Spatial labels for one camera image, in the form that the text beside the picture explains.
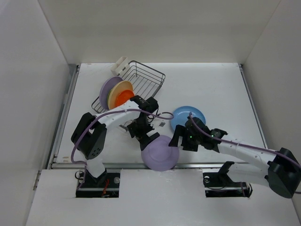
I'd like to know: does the light purple plate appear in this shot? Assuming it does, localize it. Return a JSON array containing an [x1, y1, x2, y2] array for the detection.
[[141, 135, 179, 172]]

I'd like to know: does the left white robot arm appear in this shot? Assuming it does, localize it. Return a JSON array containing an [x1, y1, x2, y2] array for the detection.
[[71, 96, 159, 187]]

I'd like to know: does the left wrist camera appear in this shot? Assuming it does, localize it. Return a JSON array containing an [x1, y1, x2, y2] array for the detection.
[[150, 120, 166, 129]]

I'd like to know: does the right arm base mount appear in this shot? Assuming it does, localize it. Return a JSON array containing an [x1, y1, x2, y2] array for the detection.
[[203, 172, 253, 198]]

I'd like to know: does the green plate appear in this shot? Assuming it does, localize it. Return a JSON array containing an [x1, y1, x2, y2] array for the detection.
[[107, 89, 112, 107]]

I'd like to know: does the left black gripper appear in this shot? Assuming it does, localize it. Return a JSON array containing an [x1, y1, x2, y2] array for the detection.
[[127, 117, 158, 150]]

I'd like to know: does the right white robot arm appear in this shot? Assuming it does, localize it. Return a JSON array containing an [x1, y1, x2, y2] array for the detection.
[[169, 115, 301, 199]]

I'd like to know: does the yellow plate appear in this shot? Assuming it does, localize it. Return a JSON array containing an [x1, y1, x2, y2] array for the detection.
[[109, 81, 134, 110]]

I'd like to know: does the orange plate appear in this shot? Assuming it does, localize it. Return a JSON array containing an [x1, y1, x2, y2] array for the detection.
[[115, 89, 135, 107]]

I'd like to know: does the blue plate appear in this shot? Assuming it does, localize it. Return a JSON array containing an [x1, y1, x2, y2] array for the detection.
[[170, 106, 206, 131]]

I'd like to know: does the grey wire dish rack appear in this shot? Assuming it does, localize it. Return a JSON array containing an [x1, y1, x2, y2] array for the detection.
[[99, 60, 166, 99]]

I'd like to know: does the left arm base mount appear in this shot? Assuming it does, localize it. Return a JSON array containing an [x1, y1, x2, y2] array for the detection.
[[75, 170, 120, 198]]

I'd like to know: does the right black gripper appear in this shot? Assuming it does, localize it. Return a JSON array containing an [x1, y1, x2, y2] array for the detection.
[[168, 124, 202, 152]]

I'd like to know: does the rear purple plate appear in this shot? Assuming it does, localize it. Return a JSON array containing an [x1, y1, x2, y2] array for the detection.
[[99, 76, 123, 110]]

